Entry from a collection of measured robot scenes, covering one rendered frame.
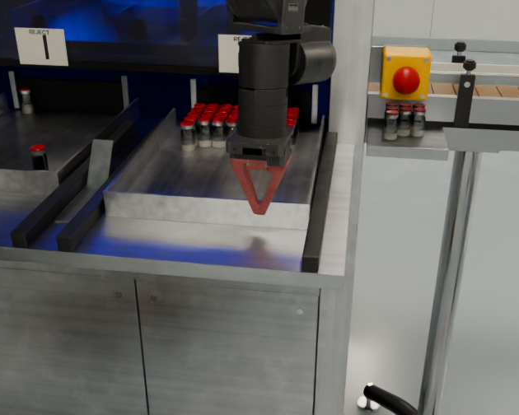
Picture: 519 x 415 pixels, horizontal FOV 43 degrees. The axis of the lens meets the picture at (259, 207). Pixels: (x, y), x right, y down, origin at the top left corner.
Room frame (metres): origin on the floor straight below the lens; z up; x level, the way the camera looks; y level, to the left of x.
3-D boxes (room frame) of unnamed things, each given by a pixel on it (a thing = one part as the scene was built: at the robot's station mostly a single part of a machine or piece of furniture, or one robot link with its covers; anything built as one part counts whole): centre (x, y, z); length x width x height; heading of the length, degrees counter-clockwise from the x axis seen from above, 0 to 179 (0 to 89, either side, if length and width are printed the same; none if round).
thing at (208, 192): (0.89, 0.04, 0.90); 0.34 x 0.26 x 0.04; 172
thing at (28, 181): (0.99, 0.37, 0.90); 0.34 x 0.26 x 0.04; 171
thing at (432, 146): (1.05, -0.25, 0.87); 0.14 x 0.13 x 0.02; 171
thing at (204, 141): (0.98, 0.03, 0.91); 0.18 x 0.02 x 0.05; 82
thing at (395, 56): (1.01, -0.23, 1.00); 0.08 x 0.07 x 0.07; 171
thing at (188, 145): (0.97, 0.11, 0.91); 0.02 x 0.02 x 0.05
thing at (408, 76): (0.97, -0.22, 1.00); 0.04 x 0.04 x 0.04; 81
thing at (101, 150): (0.80, 0.23, 0.91); 0.14 x 0.03 x 0.06; 170
